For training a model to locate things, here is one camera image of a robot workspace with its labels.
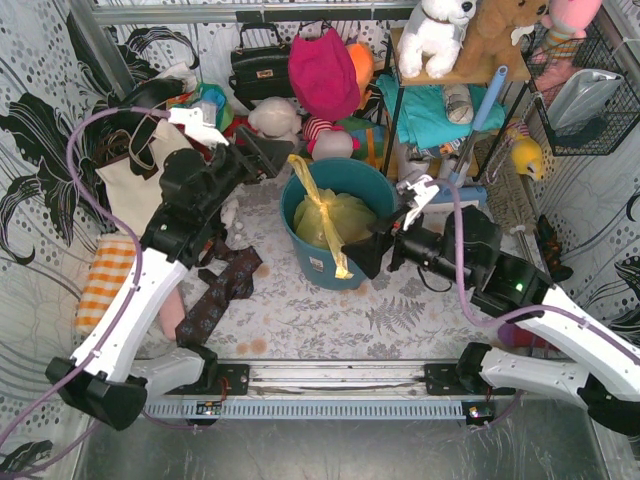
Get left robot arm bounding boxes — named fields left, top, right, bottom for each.
left=45, top=127, right=294, bottom=431

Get orange plush toy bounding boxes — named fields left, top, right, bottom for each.
left=346, top=43, right=374, bottom=106

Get silver foil pouch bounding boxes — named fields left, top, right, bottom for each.
left=547, top=69, right=624, bottom=130

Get wooden metal shelf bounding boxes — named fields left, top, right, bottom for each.
left=377, top=26, right=532, bottom=185

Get white plush lamb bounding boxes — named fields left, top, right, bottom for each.
left=248, top=97, right=302, bottom=147

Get brown floral necktie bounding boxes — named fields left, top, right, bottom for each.
left=175, top=238, right=262, bottom=347

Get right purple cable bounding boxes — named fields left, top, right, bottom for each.
left=434, top=178, right=640, bottom=431

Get rainbow striped cloth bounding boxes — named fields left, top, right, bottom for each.
left=338, top=117, right=387, bottom=169

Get cream canvas tote bag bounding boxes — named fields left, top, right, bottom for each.
left=97, top=120, right=193, bottom=237

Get pink fuzzy case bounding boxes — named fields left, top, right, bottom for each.
left=158, top=287, right=186, bottom=341

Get magenta fabric bag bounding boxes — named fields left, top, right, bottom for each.
left=288, top=28, right=360, bottom=122

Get pink plush pig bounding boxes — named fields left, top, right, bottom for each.
left=302, top=116, right=360, bottom=161

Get black wire basket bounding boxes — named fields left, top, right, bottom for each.
left=523, top=24, right=639, bottom=156

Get pink plush toy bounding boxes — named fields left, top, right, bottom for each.
left=540, top=0, right=602, bottom=55

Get black leather handbag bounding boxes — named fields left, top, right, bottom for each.
left=228, top=22, right=295, bottom=111

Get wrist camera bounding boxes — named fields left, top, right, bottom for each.
left=168, top=107, right=230, bottom=148
left=396, top=174, right=439, bottom=231

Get orange checkered cloth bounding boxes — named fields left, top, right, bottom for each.
left=74, top=234, right=136, bottom=336

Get blue flat mop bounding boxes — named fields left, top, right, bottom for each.
left=424, top=65, right=510, bottom=215

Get white sneaker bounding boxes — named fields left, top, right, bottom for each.
left=398, top=159, right=430, bottom=183

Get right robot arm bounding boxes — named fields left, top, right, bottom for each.
left=342, top=206, right=639, bottom=436

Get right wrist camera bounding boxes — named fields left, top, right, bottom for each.
left=396, top=174, right=439, bottom=231

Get teal trash bin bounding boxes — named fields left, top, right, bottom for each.
left=279, top=158, right=397, bottom=291

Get red garment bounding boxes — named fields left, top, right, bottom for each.
left=188, top=116, right=256, bottom=151

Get white plush dog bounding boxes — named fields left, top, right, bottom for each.
left=398, top=0, right=477, bottom=79

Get black hat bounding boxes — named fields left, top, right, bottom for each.
left=109, top=78, right=185, bottom=129

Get teal folded towel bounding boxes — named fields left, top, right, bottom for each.
left=376, top=75, right=506, bottom=149

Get purple cable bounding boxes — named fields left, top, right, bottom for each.
left=0, top=105, right=174, bottom=476
left=434, top=178, right=640, bottom=431

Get yellow plush duck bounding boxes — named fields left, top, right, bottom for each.
left=506, top=122, right=543, bottom=181

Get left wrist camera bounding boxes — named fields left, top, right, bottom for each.
left=168, top=107, right=230, bottom=148

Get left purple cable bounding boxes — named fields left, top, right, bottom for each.
left=0, top=105, right=174, bottom=476

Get brown teddy bear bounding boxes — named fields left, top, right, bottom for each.
left=454, top=0, right=549, bottom=81

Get yellow trash bag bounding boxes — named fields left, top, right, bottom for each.
left=287, top=154, right=377, bottom=280

